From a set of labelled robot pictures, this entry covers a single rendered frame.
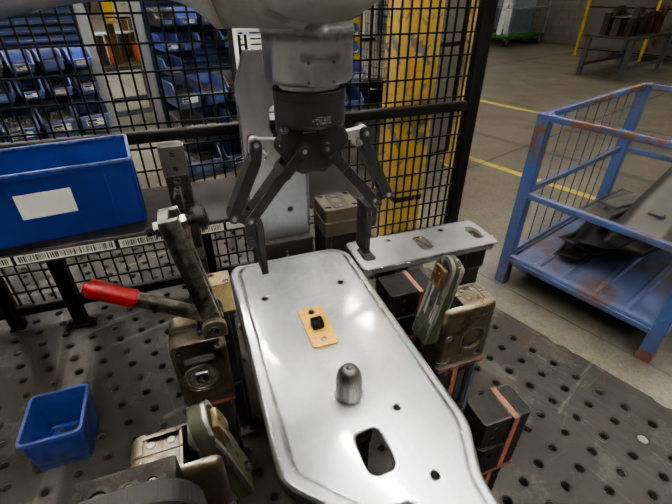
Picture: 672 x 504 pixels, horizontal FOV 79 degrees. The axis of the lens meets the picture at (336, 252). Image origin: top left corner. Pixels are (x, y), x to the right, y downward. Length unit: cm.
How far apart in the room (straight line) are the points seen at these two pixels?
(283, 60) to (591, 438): 85
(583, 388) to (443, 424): 58
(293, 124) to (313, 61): 6
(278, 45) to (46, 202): 58
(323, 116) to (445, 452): 37
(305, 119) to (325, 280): 34
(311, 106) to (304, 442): 35
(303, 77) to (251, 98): 32
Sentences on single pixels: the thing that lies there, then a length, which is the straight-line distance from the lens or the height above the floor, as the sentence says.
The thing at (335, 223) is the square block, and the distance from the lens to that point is 80.
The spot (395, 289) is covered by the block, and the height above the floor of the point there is 98.
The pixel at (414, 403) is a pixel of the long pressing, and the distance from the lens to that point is 53.
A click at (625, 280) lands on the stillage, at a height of 16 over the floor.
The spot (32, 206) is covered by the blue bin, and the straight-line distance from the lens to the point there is 88.
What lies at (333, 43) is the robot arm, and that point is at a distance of 41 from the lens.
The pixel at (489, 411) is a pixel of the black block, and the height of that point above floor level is 99.
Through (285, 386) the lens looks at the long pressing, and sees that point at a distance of 54.
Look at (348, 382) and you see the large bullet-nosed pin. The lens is 49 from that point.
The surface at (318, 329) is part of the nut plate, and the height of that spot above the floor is 100.
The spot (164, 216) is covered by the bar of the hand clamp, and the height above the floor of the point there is 121.
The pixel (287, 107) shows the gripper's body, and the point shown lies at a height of 132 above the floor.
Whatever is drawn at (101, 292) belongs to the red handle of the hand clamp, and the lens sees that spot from 51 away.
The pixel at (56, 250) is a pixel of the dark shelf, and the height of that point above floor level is 102.
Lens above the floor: 142
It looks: 33 degrees down
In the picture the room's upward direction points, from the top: straight up
